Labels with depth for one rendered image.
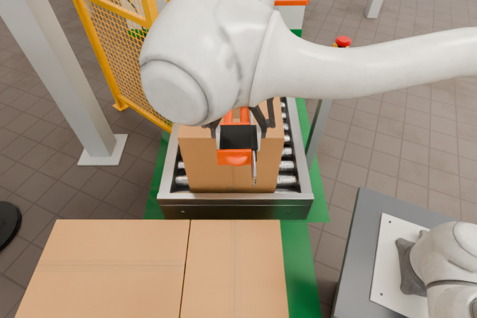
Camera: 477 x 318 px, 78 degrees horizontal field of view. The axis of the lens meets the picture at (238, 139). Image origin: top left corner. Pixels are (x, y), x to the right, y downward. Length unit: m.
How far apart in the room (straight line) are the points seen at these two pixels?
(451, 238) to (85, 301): 1.23
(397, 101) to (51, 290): 2.76
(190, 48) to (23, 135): 2.71
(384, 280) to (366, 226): 0.19
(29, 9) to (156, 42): 1.50
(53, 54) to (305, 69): 1.65
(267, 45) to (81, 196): 2.10
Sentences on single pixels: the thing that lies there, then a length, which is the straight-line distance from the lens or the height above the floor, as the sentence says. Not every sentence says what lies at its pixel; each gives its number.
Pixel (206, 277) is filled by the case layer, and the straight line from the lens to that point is 1.28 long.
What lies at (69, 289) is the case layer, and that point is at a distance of 1.42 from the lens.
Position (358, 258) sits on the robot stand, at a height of 0.75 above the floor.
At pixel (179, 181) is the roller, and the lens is 1.48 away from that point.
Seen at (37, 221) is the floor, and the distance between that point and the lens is 2.34.
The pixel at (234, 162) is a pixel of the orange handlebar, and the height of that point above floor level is 1.27.
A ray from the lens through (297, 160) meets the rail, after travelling 1.49.
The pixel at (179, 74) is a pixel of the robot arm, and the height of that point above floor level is 1.62.
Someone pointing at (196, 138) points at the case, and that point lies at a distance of 1.10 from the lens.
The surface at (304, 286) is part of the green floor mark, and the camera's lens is 1.86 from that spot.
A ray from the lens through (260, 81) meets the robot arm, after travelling 0.28.
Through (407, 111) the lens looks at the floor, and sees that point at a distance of 2.94.
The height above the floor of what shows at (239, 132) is 1.29.
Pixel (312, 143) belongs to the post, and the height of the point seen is 0.32.
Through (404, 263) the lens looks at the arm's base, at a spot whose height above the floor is 0.78.
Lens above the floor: 1.77
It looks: 49 degrees down
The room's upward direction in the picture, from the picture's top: straight up
